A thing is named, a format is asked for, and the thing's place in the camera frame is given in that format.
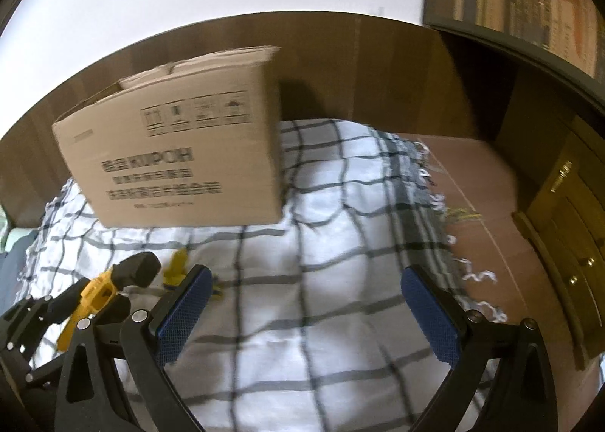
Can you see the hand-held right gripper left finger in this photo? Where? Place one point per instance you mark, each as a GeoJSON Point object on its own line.
{"type": "Point", "coordinates": [182, 314]}

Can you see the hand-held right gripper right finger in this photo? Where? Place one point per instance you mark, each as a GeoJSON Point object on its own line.
{"type": "Point", "coordinates": [430, 318]}

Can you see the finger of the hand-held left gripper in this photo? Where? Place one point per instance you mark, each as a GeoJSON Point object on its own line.
{"type": "Point", "coordinates": [113, 309]}
{"type": "Point", "coordinates": [52, 309]}

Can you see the yellow toy gun black grip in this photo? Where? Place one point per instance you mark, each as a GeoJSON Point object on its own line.
{"type": "Point", "coordinates": [94, 292]}

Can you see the brown cardboard box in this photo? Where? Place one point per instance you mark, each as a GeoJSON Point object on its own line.
{"type": "Point", "coordinates": [179, 153]}

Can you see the yellow-green plastic toy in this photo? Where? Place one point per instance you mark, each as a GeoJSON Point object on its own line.
{"type": "Point", "coordinates": [175, 266]}

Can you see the blue-grey cloth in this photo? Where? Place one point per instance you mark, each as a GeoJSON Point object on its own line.
{"type": "Point", "coordinates": [16, 266]}

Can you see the light green cloth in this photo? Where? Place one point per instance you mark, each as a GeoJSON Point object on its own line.
{"type": "Point", "coordinates": [14, 234]}

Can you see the brown cardboard sheet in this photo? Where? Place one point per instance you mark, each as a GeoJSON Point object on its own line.
{"type": "Point", "coordinates": [482, 233]}

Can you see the plaid black white blanket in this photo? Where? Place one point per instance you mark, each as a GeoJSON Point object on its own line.
{"type": "Point", "coordinates": [307, 295]}

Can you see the wooden cabinet with brass knobs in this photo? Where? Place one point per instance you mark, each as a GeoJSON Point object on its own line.
{"type": "Point", "coordinates": [567, 224]}

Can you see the dark bookshelf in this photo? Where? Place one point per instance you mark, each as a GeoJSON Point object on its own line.
{"type": "Point", "coordinates": [543, 68]}

